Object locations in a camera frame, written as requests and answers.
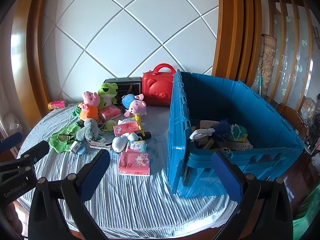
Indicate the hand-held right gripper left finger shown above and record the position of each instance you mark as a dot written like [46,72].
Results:
[96,173]

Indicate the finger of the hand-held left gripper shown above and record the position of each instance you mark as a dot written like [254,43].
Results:
[10,140]
[37,150]

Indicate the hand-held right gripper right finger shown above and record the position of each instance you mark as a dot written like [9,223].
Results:
[226,177]

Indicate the green cloth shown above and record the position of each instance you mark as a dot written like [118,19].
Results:
[58,140]

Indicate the light blue plastic paddle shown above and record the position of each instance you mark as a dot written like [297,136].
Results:
[81,150]

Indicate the small red white box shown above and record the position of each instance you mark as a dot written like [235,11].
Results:
[98,143]

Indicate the small white black box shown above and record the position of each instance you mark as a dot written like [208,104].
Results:
[74,147]

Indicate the pink tissue pack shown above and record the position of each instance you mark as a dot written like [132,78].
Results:
[126,128]
[133,163]
[110,112]

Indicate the grey elephant plush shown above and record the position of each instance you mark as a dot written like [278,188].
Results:
[87,130]

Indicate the blue plastic storage crate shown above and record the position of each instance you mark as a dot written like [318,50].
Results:
[250,110]

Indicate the white dotted item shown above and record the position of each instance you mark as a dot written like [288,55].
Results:
[225,150]

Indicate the pale blue plush toy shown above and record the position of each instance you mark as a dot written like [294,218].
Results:
[118,143]

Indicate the green white plastic bag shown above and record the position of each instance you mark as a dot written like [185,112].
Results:
[238,132]

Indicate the pink teal sanitary pad pack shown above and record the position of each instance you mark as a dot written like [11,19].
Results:
[137,146]

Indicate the dark blue fluffy toy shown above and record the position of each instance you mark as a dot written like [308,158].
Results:
[221,128]

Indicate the pink cylindrical can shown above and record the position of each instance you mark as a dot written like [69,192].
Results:
[57,104]

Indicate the pale green round pouch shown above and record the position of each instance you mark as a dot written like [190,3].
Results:
[110,125]

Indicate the small green toy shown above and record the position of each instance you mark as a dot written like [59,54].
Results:
[75,111]

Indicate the pink pig plush orange dress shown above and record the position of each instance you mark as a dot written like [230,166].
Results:
[88,112]

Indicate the black roll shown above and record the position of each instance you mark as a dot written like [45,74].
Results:
[147,135]

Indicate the yellow plastic clip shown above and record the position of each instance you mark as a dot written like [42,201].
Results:
[137,118]

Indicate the pink pig plush blue shirt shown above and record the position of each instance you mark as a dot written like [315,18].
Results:
[136,106]

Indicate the green frog plush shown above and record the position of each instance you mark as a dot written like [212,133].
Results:
[107,90]

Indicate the green fabric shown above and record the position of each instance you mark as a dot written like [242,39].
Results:
[306,220]

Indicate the dark wooden chair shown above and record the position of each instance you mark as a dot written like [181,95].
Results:
[290,112]

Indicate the black rectangular box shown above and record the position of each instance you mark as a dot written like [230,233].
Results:
[130,86]

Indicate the red bear-face suitcase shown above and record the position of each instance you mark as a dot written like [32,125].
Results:
[157,90]

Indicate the wrapped grey roll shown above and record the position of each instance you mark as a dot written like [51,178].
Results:
[257,77]

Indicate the clear plastic bag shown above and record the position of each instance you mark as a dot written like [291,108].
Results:
[307,108]

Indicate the rolled patterned carpet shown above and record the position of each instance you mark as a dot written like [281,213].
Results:
[268,62]

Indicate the frosted glass partition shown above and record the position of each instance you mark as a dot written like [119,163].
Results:
[290,55]

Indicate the orange wooden pillar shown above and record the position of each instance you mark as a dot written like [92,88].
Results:
[237,30]

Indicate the orange wooden wall trim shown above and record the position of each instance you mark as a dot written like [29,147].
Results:
[32,42]

